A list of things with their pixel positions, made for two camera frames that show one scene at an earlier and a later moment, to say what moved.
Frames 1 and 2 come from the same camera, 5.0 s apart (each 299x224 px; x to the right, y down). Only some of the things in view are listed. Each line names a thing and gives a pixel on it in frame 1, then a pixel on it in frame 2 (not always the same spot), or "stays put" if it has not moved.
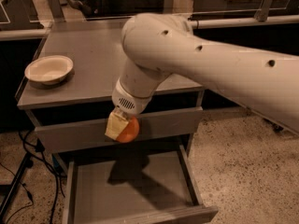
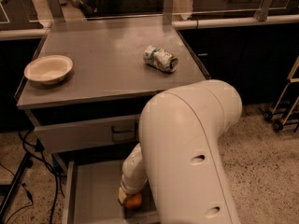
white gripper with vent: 128,100 -> 132,181
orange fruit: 131,131 -> 134,201
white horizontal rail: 217,23 stays put
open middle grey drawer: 152,186 stays put
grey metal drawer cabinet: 67,94 stays put
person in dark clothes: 111,0 stays put
